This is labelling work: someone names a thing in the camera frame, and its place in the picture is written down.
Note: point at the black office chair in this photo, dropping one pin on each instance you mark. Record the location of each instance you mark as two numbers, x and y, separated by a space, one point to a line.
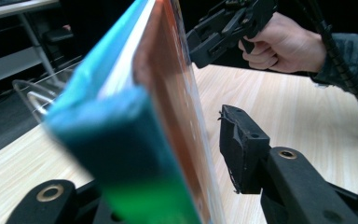
57 34

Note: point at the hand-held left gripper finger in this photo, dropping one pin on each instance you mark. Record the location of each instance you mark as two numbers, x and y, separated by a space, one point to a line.
242 149

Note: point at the grey desk with metal legs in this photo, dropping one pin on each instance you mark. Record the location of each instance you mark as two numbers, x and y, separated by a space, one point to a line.
15 62

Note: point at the teal and orange book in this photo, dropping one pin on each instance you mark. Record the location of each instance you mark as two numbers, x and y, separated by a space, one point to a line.
121 140

